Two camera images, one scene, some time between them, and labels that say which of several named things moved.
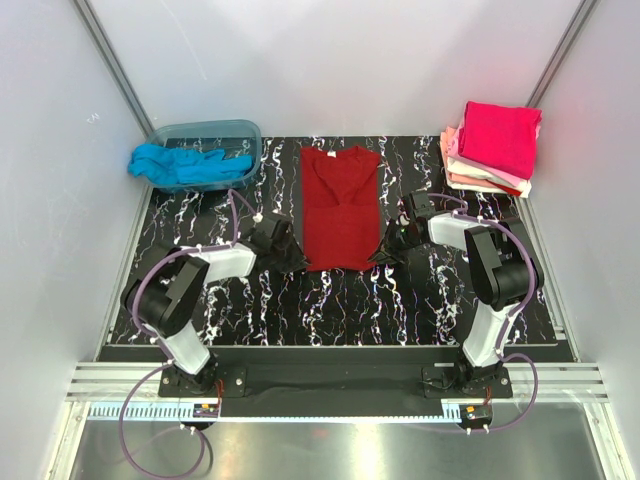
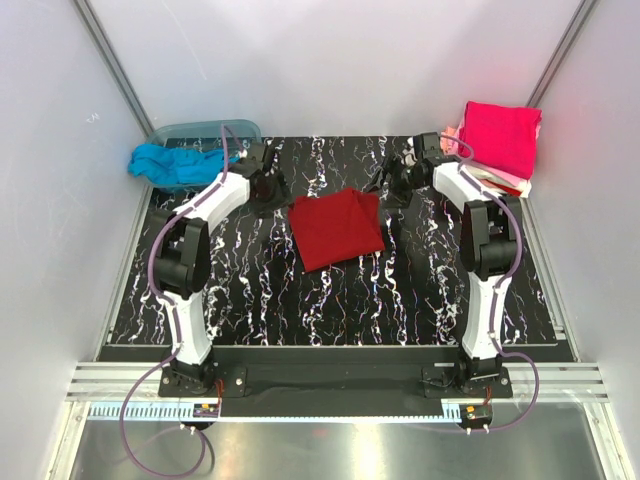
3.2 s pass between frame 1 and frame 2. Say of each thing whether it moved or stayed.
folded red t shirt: stayed
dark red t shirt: moved
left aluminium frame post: stayed
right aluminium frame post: stayed
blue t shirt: stayed
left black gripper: moved
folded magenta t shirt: stayed
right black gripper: moved
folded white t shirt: stayed
